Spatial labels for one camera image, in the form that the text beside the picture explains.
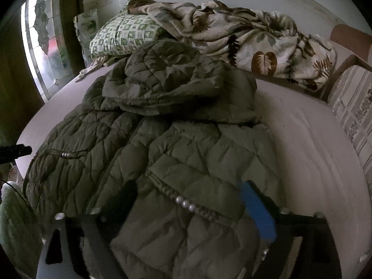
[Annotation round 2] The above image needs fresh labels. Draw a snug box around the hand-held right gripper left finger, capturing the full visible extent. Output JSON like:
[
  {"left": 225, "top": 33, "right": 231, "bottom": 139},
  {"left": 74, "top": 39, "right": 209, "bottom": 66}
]
[{"left": 36, "top": 180, "right": 138, "bottom": 279}]

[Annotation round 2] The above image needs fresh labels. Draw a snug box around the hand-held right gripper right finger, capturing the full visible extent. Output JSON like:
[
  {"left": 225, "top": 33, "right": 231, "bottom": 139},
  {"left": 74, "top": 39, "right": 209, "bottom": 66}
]
[{"left": 236, "top": 179, "right": 342, "bottom": 279}]

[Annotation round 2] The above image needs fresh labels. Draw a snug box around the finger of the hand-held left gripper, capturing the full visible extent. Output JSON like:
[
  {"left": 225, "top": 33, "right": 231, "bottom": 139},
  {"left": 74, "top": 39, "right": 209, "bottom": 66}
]
[{"left": 0, "top": 144, "right": 33, "bottom": 165}]

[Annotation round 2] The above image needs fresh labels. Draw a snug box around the olive quilted puffer jacket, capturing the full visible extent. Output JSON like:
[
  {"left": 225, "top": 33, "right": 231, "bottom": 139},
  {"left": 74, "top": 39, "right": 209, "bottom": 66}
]
[{"left": 23, "top": 39, "right": 287, "bottom": 279}]

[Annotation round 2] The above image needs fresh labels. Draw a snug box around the light green fluffy cloth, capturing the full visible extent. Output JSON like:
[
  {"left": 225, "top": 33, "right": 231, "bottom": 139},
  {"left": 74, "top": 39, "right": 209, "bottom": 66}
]
[{"left": 0, "top": 180, "right": 44, "bottom": 276}]

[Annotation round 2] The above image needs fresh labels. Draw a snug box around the white mattress bed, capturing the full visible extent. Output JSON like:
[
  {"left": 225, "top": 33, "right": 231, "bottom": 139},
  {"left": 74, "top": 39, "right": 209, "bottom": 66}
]
[{"left": 17, "top": 64, "right": 372, "bottom": 271}]

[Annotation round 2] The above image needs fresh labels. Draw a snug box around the patterned cloth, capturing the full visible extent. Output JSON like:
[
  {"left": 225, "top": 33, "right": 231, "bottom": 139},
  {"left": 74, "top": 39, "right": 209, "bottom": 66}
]
[{"left": 76, "top": 56, "right": 123, "bottom": 82}]

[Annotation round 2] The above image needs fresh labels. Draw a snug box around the stained glass window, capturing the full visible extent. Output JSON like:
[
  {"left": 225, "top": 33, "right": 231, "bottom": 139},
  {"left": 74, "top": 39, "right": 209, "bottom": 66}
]
[{"left": 20, "top": 0, "right": 76, "bottom": 102}]

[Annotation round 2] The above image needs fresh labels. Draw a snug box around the striped seat cushion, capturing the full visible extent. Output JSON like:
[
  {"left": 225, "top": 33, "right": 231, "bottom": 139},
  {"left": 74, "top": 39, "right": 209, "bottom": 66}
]
[{"left": 327, "top": 64, "right": 372, "bottom": 192}]

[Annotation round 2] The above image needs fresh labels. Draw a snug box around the white leaf print pillow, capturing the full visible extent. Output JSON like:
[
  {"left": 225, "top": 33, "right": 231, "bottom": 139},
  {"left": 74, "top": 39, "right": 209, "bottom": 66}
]
[{"left": 74, "top": 8, "right": 99, "bottom": 64}]

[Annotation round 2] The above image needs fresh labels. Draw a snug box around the green checkered pillow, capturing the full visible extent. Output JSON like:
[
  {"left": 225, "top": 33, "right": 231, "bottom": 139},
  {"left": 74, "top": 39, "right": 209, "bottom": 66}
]
[{"left": 90, "top": 13, "right": 169, "bottom": 60}]

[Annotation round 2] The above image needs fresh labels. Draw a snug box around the leaf print blanket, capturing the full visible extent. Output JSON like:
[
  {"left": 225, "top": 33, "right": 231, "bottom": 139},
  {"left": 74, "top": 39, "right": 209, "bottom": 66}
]
[{"left": 126, "top": 0, "right": 338, "bottom": 92}]

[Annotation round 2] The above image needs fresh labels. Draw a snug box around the brown wooden armchair frame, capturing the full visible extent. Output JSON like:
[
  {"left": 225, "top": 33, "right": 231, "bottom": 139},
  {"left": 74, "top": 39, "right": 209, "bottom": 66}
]
[{"left": 320, "top": 25, "right": 372, "bottom": 99}]

